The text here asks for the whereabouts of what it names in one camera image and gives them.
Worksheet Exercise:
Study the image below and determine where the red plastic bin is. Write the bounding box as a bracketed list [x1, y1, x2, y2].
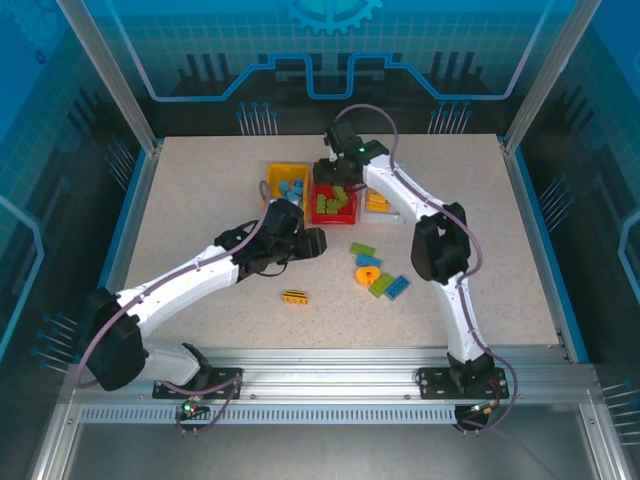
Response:
[310, 182, 360, 226]

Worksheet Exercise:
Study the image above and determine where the yellow plastic bin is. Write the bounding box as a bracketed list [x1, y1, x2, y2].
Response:
[264, 163, 312, 214]

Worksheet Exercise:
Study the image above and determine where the white plastic bin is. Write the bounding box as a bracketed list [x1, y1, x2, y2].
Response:
[360, 184, 404, 225]

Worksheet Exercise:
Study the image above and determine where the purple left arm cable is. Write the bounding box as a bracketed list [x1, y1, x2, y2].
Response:
[74, 180, 291, 436]

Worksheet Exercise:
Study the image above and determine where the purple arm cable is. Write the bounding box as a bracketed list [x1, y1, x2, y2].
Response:
[333, 103, 519, 437]
[74, 180, 291, 436]

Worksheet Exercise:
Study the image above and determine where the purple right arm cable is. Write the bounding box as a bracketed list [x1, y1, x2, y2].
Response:
[333, 103, 519, 437]

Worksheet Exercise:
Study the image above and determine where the aluminium front rail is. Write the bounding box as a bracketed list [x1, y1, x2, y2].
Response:
[64, 347, 601, 407]

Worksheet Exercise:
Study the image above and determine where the slotted grey cable duct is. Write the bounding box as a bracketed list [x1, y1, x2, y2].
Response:
[77, 405, 459, 426]

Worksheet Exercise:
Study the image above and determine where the small lit cable connector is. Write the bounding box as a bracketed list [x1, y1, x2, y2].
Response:
[462, 402, 499, 419]
[180, 397, 209, 420]

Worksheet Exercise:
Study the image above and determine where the aluminium frame post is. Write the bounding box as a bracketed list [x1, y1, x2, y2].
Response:
[502, 0, 604, 155]
[56, 0, 162, 154]

